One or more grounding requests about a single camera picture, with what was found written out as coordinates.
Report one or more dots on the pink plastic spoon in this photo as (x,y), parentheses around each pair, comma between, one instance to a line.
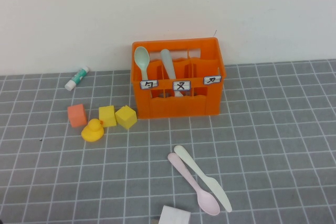
(207,203)

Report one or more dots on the orange foam cube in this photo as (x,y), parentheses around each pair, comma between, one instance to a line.
(77,116)

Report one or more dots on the mint green plastic spoon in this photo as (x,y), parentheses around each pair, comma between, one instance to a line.
(141,57)

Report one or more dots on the cream white plastic knife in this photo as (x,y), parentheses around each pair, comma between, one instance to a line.
(218,190)

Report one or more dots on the yellow rubber duck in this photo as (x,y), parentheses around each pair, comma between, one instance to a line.
(92,132)

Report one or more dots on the orange plastic cutlery holder crate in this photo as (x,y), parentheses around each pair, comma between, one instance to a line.
(183,106)

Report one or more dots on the yellow foam cube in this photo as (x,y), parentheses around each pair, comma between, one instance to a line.
(107,116)
(126,117)

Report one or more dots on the grey plastic fork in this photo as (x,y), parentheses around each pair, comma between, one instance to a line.
(168,61)

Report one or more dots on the white flat box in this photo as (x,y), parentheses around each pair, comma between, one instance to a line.
(174,216)

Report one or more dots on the white green glue stick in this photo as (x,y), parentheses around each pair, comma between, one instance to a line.
(77,78)

